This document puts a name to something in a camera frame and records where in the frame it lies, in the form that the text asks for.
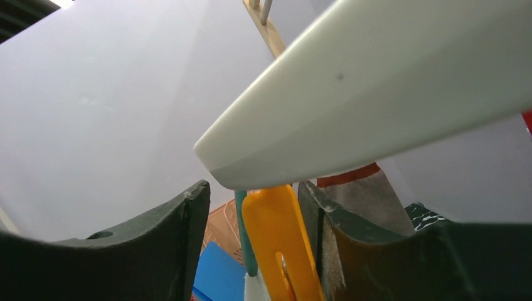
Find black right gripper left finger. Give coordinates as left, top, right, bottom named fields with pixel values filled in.
left=1, top=180, right=211, bottom=300

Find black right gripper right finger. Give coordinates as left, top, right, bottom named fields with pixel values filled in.
left=298, top=181, right=531, bottom=300

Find white sock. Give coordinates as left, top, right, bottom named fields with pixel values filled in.
left=244, top=269, right=271, bottom=301

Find grey sock brown stripes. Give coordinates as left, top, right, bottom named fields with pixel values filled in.
left=316, top=162, right=415, bottom=236

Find red bear sock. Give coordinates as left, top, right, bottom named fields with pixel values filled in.
left=521, top=110, right=532, bottom=135

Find white round clip hanger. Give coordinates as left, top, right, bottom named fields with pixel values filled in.
left=193, top=1, right=531, bottom=190

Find peach mesh file rack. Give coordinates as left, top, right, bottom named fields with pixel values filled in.
left=201, top=199, right=244, bottom=266

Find teal clothes peg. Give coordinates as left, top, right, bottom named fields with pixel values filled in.
left=234, top=191, right=258, bottom=277

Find orange clothes peg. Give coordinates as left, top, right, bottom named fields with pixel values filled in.
left=242, top=184, right=325, bottom=300

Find wooden hanging rack frame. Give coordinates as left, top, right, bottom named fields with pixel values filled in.
left=243, top=0, right=286, bottom=58

